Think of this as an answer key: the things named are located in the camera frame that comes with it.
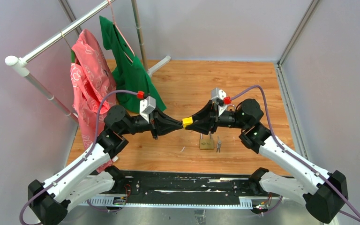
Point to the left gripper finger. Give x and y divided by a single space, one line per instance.
164 128
161 119

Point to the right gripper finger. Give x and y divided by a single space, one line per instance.
204 126
205 114

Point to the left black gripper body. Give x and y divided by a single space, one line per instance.
153 125

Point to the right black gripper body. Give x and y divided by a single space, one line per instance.
226 119

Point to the yellow black padlock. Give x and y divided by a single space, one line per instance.
187 121

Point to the brass padlock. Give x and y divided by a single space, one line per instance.
206 143

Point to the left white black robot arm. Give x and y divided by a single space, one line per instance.
52 199

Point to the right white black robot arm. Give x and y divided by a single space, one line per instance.
323 193

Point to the green garment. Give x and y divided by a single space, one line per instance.
129 73

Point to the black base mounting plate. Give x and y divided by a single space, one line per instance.
191 189

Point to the pink patterned garment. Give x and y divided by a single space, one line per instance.
92 81

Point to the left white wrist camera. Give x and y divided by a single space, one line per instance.
147 106

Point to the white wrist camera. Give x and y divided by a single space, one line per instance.
147 106
217 96

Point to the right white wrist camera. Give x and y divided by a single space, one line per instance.
217 96

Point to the aluminium frame rail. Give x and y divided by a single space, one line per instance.
280 71

